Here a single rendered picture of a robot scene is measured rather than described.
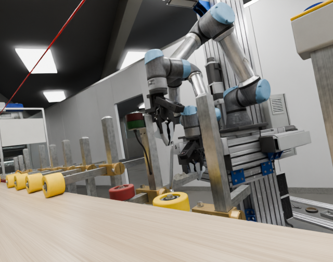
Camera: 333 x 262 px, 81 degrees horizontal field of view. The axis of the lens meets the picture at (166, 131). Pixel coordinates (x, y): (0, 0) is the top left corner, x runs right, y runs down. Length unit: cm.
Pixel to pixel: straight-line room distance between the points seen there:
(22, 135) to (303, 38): 302
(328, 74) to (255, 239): 31
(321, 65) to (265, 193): 121
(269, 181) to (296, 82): 191
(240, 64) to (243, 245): 93
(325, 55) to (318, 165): 286
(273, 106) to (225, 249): 141
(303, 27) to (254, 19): 312
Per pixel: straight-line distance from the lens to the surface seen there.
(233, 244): 28
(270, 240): 29
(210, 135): 53
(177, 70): 81
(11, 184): 155
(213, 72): 150
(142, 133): 69
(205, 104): 53
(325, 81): 46
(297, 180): 333
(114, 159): 89
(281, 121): 166
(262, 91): 111
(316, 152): 324
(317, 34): 46
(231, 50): 109
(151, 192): 71
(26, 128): 314
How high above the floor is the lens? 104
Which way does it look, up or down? 2 degrees up
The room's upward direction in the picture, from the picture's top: 10 degrees counter-clockwise
